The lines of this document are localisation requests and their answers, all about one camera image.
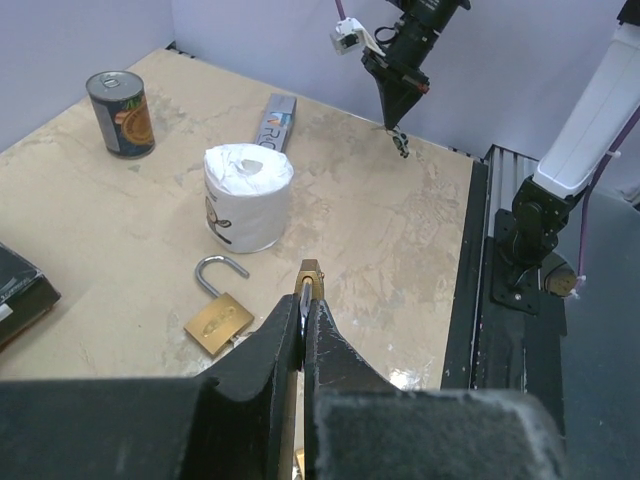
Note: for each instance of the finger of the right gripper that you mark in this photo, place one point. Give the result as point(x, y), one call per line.
point(404, 100)
point(388, 94)

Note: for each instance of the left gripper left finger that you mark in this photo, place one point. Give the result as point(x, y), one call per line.
point(232, 421)

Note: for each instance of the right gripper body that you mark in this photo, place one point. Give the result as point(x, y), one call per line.
point(394, 79)

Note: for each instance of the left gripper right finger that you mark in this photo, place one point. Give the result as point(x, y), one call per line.
point(360, 426)

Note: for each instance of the key with panda keychain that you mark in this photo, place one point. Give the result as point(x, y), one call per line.
point(399, 138)

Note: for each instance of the long shackle brass padlock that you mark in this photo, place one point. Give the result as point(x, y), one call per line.
point(310, 290)

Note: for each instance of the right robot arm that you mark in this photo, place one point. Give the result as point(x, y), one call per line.
point(602, 117)

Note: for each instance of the large brass padlock left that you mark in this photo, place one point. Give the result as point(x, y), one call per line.
point(224, 318)

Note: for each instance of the white toilet paper roll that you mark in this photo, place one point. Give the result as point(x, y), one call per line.
point(247, 195)

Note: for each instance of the black green razor box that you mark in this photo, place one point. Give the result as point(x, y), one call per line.
point(26, 295)

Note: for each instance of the orange label tin can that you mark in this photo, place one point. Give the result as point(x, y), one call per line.
point(120, 105)

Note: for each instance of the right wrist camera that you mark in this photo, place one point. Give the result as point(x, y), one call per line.
point(349, 34)

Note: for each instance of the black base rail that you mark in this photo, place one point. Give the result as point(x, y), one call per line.
point(498, 338)

